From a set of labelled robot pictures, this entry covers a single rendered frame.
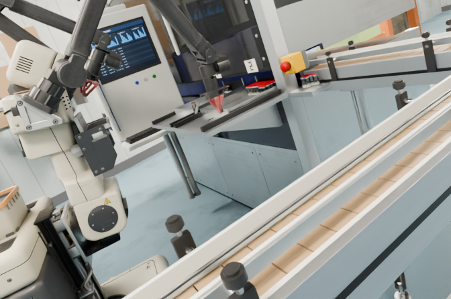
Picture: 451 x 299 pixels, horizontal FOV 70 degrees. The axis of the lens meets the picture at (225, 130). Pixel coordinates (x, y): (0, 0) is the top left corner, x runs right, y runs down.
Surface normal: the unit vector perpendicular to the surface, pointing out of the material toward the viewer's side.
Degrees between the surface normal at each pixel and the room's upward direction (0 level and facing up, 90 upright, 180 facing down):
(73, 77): 106
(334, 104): 90
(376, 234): 90
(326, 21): 90
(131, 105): 90
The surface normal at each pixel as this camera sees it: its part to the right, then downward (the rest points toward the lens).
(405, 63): -0.80, 0.41
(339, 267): 0.49, 0.06
